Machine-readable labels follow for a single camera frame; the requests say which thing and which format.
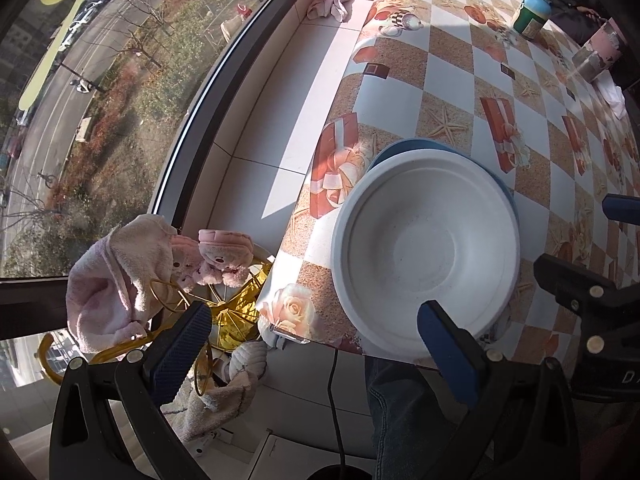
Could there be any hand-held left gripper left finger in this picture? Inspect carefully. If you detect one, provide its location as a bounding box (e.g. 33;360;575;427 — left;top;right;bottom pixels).
50;302;213;480

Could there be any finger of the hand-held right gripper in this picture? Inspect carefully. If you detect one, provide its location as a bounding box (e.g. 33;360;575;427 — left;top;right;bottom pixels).
532;254;640;319
602;193;640;225

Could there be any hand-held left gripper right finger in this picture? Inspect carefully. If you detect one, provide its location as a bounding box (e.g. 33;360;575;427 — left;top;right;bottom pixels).
417;300;584;480

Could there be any large white paper bowl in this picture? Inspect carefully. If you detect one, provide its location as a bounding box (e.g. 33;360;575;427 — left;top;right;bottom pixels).
331;152;521;362

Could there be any blue plate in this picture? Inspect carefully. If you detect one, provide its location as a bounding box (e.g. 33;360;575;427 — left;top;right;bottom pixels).
366;138;519;223

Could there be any pink towel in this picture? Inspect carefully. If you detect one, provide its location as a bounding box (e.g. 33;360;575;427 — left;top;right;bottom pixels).
164;367;259;445

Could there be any pink plush cloth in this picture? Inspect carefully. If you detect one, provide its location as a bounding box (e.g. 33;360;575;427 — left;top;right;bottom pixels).
66;214;256;357

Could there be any metal table clip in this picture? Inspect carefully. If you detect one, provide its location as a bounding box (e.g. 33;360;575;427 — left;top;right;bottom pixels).
269;322;312;347

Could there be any white tissue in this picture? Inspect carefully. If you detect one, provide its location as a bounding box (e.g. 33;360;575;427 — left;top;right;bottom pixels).
594;69;629;122

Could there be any white floor appliance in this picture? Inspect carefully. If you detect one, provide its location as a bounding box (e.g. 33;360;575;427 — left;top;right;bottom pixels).
187;427;286;463

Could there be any pink tissue box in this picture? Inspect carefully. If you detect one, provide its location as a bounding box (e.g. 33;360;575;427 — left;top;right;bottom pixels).
571;19;629;84

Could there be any green bottle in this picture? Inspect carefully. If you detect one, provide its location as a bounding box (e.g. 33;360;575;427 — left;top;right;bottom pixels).
512;0;554;41

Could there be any checkered printed tablecloth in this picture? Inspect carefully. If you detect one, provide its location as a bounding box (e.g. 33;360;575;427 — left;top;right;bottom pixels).
255;0;640;363

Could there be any crumpled grey rag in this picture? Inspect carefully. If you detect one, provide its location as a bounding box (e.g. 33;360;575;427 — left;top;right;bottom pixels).
305;0;354;24

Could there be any gold wire rack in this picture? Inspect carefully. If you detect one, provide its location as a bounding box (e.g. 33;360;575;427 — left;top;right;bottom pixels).
37;254;277;397

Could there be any white knitted rope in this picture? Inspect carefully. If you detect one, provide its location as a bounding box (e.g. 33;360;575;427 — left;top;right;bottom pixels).
226;339;270;387

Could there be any black cable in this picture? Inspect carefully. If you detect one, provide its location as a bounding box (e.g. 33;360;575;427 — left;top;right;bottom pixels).
327;347;352;480

